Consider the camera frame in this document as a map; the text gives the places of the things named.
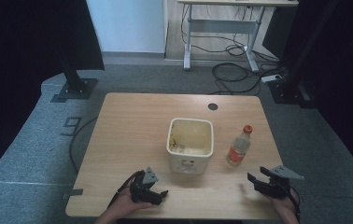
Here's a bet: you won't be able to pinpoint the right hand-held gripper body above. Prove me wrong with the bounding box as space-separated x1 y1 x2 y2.
256 164 305 200

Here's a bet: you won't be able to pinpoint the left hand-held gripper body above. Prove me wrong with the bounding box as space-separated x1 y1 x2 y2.
129 166 163 206

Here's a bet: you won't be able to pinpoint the person's left hand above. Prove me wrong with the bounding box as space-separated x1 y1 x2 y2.
108 187 154 219

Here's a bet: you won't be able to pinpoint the person's right hand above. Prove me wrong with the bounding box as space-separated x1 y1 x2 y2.
268 188 301 222

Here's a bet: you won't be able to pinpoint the clear bottle with orange cap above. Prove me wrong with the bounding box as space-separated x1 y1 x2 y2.
225 124 254 168

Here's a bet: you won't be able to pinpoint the white square plastic bin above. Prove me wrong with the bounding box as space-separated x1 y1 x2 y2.
165 117 215 175

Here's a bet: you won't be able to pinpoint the white food scraps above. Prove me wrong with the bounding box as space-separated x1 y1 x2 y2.
170 145 207 156

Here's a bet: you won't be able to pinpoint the grey tape strip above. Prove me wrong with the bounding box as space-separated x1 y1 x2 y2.
61 188 84 201

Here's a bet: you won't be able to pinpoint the dark tape floor mark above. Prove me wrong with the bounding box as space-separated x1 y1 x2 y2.
60 116 82 137

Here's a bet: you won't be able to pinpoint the white power strip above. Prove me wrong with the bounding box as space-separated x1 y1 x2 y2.
261 74 283 84

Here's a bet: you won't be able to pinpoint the black curtain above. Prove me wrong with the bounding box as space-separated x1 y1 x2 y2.
261 0 353 185
0 0 106 189

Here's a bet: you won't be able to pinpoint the desk with white metal legs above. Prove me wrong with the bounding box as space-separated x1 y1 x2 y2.
177 0 300 74

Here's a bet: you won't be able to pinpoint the left hand-held gripper cable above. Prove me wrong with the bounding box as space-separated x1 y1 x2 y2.
106 170 145 209

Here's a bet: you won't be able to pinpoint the hand-held gripper cable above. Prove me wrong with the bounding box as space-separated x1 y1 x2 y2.
106 170 145 209
281 182 302 222

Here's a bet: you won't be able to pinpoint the right hand-held gripper cable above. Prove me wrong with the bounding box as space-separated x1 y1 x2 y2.
281 182 302 222

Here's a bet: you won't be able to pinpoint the black floor cable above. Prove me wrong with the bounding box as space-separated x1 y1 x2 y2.
68 116 100 175

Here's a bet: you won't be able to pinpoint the black stand with base plate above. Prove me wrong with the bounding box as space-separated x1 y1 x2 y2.
49 46 99 104
267 0 341 109

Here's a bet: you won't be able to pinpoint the tangle of black floor cables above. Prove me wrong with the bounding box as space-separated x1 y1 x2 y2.
179 4 289 96

